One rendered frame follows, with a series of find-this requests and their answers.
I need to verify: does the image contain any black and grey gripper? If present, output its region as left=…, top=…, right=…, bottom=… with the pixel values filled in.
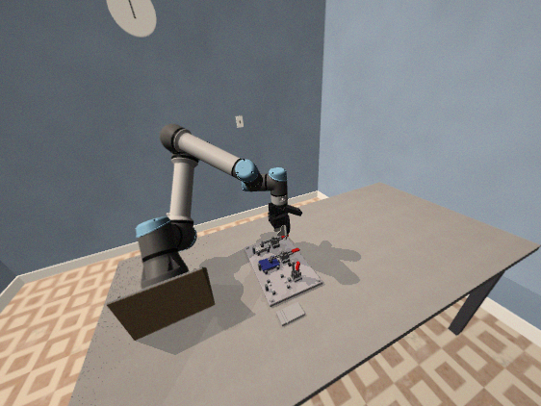
left=268, top=201, right=291, bottom=240

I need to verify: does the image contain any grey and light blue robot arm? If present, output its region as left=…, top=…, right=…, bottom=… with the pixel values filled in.
left=136, top=124, right=288, bottom=289

